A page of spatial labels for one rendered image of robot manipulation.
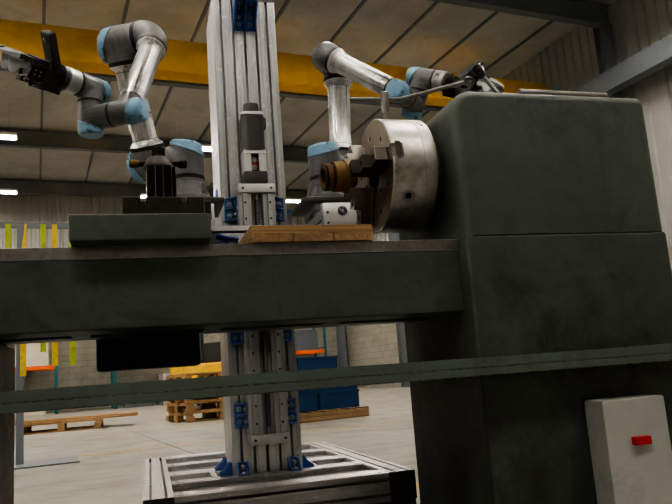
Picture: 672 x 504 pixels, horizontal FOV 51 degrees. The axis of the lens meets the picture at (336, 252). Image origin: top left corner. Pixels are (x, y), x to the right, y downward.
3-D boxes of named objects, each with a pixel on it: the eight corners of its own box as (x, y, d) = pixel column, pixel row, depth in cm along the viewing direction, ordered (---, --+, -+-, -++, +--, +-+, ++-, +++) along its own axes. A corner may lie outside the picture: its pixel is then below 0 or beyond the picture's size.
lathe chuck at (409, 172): (387, 239, 210) (382, 136, 213) (429, 224, 180) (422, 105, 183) (359, 239, 208) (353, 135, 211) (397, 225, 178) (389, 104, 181)
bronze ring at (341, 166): (347, 164, 198) (316, 166, 195) (358, 154, 189) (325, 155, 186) (351, 196, 196) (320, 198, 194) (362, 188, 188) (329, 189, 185)
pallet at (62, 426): (104, 425, 1149) (103, 416, 1152) (103, 428, 1070) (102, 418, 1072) (22, 432, 1112) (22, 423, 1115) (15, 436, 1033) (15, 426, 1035)
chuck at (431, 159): (398, 238, 211) (392, 136, 214) (442, 224, 181) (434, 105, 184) (387, 239, 210) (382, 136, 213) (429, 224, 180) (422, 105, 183)
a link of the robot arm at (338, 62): (309, 28, 262) (411, 77, 239) (324, 39, 272) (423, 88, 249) (295, 56, 264) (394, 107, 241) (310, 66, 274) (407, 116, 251)
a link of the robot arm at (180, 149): (196, 170, 237) (194, 132, 240) (160, 176, 240) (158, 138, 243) (210, 179, 249) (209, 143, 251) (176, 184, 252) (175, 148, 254)
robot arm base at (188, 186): (165, 210, 248) (165, 183, 250) (209, 210, 252) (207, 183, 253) (166, 199, 233) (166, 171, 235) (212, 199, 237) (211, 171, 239)
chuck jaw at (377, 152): (386, 163, 193) (400, 142, 182) (388, 179, 191) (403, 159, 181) (347, 162, 190) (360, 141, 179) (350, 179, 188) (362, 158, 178)
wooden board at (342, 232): (334, 264, 205) (333, 251, 206) (373, 239, 171) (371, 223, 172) (232, 267, 197) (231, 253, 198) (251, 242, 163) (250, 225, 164)
